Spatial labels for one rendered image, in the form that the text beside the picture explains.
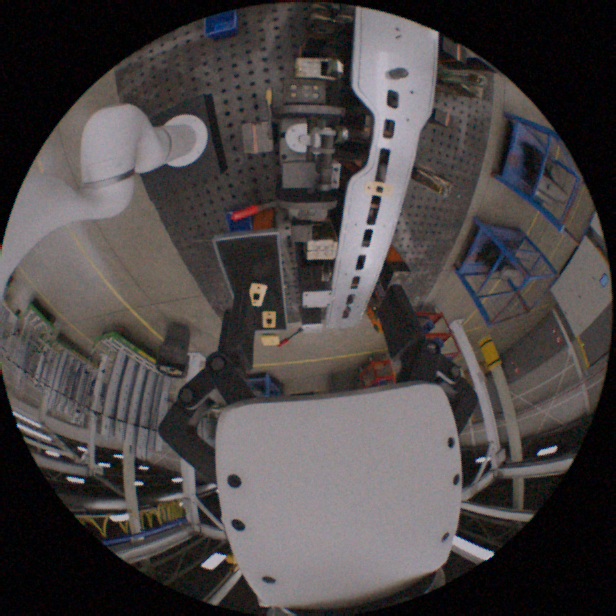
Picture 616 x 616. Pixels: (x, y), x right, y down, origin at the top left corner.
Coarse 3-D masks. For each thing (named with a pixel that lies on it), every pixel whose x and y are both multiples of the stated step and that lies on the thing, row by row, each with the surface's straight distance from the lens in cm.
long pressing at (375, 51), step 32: (352, 32) 60; (384, 32) 63; (416, 32) 69; (352, 64) 56; (384, 64) 59; (416, 64) 64; (384, 96) 57; (416, 96) 61; (416, 128) 60; (352, 192) 56; (352, 224) 61; (384, 224) 64; (352, 256) 68; (384, 256) 73; (352, 320) 98
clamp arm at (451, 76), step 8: (440, 72) 70; (448, 72) 68; (456, 72) 67; (464, 72) 66; (472, 72) 65; (448, 80) 68; (456, 80) 66; (464, 80) 65; (472, 80) 63; (480, 80) 63
